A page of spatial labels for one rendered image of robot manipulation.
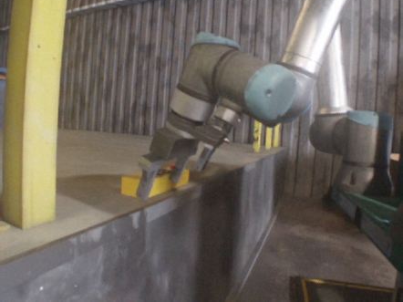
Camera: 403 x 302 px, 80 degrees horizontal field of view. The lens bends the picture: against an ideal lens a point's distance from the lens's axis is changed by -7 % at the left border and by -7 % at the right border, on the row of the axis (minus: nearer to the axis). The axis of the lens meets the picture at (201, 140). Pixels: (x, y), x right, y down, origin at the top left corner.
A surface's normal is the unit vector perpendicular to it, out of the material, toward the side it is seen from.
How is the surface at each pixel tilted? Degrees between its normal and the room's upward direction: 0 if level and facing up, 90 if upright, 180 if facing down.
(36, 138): 90
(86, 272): 90
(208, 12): 90
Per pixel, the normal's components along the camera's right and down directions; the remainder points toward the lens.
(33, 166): 0.91, 0.07
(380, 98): -0.40, 0.01
